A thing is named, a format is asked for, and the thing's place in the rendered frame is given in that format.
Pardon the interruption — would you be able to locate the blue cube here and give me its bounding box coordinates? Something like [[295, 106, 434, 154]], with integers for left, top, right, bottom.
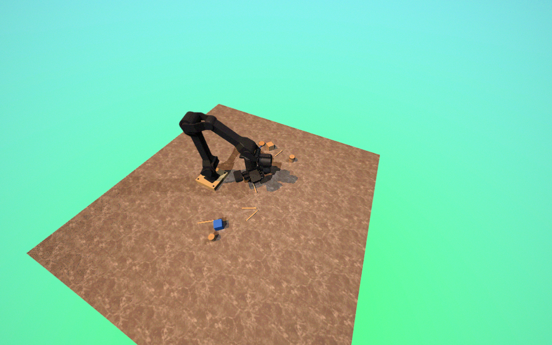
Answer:
[[213, 219, 224, 231]]

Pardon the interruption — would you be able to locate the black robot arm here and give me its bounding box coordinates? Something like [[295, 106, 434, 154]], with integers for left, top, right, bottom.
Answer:
[[179, 111, 272, 184]]

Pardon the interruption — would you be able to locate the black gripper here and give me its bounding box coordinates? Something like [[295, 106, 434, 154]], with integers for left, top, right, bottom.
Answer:
[[233, 164, 271, 183]]

